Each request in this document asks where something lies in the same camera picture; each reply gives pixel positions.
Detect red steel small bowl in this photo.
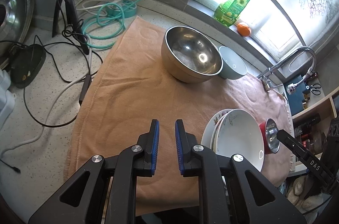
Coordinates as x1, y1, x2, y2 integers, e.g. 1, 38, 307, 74
259, 119, 280, 154

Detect large floral blue plate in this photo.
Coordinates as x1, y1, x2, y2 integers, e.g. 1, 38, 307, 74
200, 109, 227, 148

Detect white plate grey leaf pattern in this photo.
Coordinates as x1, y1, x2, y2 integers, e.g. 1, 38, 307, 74
213, 109, 264, 171

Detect light blue ceramic bowl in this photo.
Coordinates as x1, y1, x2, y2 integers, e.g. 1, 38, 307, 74
219, 46, 247, 80

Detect large stainless steel bowl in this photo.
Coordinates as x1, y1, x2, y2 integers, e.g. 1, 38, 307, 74
161, 26, 224, 83

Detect small floral deep plate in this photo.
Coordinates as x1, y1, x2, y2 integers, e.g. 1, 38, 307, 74
210, 109, 232, 150

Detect chrome kitchen faucet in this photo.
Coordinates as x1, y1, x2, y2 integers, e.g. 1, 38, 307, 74
257, 46, 317, 94

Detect gloved right hand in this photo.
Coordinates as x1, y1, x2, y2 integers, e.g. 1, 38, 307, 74
286, 175, 325, 215

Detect blue knife block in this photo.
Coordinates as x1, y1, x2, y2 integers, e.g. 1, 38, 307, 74
284, 76, 310, 116

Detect wooden shelf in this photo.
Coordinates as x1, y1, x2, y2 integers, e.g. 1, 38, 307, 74
292, 88, 338, 159

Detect black scissors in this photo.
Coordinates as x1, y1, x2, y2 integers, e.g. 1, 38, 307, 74
308, 83, 322, 96

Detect orange brown towel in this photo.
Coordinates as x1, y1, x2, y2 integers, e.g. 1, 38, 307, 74
64, 17, 293, 215

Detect white charger adapters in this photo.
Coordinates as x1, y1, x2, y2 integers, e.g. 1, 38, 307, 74
0, 70, 15, 128

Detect orange tangerine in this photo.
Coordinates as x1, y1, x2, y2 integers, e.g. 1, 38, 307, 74
237, 22, 252, 37

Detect black oval device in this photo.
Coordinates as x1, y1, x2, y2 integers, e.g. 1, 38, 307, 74
9, 44, 46, 89

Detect green dish soap bottle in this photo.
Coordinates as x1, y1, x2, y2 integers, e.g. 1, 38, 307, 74
214, 0, 250, 27

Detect teal power strip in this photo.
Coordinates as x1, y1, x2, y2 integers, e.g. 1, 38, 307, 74
105, 0, 137, 18

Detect black tripod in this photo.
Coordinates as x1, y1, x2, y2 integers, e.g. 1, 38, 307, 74
52, 0, 89, 55

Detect white cable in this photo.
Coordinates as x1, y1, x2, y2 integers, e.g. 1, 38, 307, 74
0, 0, 122, 158

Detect black cable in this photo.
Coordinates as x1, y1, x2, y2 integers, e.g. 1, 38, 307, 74
0, 25, 104, 174

